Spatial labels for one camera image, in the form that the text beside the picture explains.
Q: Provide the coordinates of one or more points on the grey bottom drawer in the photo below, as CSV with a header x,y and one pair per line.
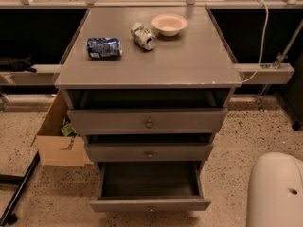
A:
x,y
149,187

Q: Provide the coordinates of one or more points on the grey drawer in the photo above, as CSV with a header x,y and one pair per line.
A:
x,y
94,122
149,187
147,152

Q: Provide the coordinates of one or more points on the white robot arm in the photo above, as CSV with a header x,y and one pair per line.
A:
x,y
275,192

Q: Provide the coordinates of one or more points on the grey drawer cabinet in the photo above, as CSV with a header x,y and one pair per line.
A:
x,y
189,71

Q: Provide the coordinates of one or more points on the grey top drawer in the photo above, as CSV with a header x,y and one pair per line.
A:
x,y
94,122

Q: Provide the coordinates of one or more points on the grey middle drawer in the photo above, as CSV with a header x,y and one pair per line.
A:
x,y
147,152

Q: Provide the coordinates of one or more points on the green white soda can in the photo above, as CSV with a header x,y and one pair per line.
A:
x,y
143,36

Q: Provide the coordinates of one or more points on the blue crushed soda can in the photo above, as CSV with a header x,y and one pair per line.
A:
x,y
104,48

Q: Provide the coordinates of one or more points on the white paper bowl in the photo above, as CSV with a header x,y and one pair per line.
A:
x,y
169,24

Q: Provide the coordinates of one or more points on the green packet in box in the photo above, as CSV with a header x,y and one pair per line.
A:
x,y
67,129

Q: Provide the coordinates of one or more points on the cardboard box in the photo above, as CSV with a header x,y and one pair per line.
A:
x,y
54,148

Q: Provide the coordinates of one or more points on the diagonal metal strut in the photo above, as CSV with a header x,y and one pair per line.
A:
x,y
276,64

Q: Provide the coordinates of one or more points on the black object on ledge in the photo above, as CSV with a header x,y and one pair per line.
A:
x,y
10,64

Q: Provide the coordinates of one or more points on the metal frame rail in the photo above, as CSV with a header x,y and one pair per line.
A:
x,y
250,73

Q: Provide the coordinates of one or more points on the black floor rail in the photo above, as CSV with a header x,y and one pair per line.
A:
x,y
20,182

